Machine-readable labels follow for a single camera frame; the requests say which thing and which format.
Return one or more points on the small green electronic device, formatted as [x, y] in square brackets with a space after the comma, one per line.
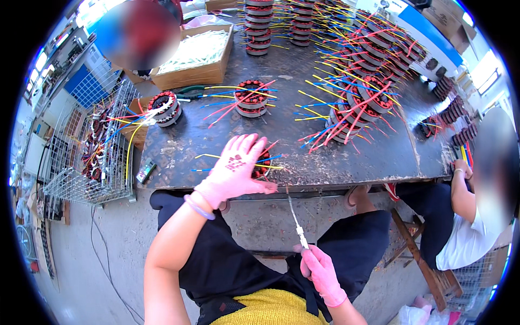
[145, 170]

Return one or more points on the person's left hand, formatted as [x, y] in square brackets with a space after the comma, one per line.
[231, 174]

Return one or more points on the person's right hand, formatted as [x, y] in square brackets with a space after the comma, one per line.
[323, 276]

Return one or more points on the cluttered shelf rack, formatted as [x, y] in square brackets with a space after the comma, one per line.
[44, 81]

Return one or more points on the white plastic bag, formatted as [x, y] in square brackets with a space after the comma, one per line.
[420, 315]

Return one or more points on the stack of motor stators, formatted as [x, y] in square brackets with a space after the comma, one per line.
[301, 24]
[258, 28]

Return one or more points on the person's body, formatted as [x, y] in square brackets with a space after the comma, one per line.
[270, 308]

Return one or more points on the brown carton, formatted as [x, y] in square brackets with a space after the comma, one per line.
[136, 130]

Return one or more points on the blue and white machine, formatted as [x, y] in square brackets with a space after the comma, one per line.
[426, 36]

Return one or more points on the person's right fingers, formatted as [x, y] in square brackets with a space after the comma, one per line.
[309, 260]

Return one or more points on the wooden stool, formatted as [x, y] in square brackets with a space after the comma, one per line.
[422, 260]

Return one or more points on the rows of bare stators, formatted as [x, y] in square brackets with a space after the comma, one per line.
[453, 113]

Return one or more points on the person's legs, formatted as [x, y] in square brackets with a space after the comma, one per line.
[227, 260]

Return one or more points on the cardboard box of white tubes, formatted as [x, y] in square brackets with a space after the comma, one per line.
[195, 57]

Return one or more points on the motor stator with white sleeves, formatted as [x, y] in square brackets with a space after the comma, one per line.
[164, 107]

